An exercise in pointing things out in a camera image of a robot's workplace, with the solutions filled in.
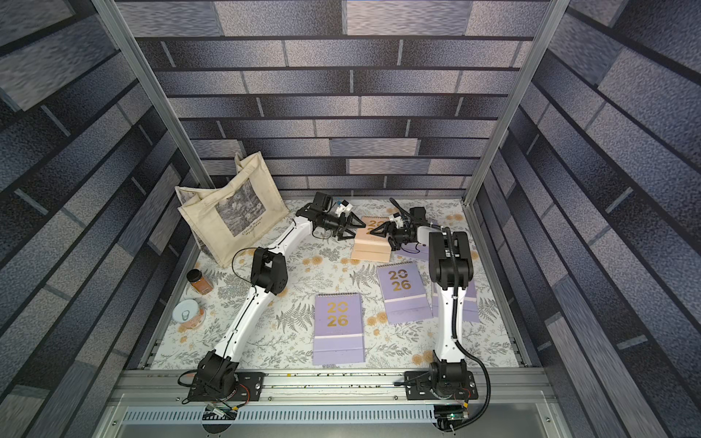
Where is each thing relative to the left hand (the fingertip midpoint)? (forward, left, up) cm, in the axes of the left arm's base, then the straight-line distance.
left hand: (361, 229), depth 102 cm
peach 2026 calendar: (-6, -4, -4) cm, 8 cm away
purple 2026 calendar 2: (-10, -19, +1) cm, 21 cm away
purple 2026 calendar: (-38, +7, -5) cm, 39 cm away
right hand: (0, -5, -4) cm, 6 cm away
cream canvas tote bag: (-4, +48, +10) cm, 49 cm away
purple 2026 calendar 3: (-23, -14, -6) cm, 28 cm away
